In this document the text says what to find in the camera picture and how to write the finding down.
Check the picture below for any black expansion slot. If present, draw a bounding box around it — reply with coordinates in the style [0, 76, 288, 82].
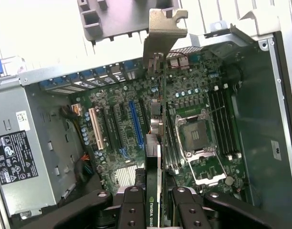
[102, 109, 119, 150]
[138, 99, 150, 136]
[112, 104, 130, 148]

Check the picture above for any CPU socket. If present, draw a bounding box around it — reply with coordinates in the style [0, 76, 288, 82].
[175, 114, 219, 158]

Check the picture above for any white expansion slot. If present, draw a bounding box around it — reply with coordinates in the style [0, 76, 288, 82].
[88, 107, 106, 151]

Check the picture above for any blue expansion slot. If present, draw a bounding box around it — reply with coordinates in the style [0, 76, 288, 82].
[128, 100, 146, 146]

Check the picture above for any green motherboard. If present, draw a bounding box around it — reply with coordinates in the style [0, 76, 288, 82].
[81, 51, 249, 191]

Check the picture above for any metal socket cover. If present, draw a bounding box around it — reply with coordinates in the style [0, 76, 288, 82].
[188, 152, 228, 186]

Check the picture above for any power wire bundle with connector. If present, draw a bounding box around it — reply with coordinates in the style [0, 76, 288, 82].
[59, 104, 99, 183]

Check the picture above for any grey parts rack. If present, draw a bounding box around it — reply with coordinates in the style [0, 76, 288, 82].
[76, 0, 180, 45]

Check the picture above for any grey power supply unit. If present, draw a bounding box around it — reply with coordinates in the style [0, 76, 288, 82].
[0, 81, 59, 215]

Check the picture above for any silver chipset heatsink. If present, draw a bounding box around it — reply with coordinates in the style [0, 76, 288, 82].
[115, 164, 139, 189]

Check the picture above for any dark grey PC case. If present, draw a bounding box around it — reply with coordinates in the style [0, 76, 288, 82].
[0, 9, 292, 229]

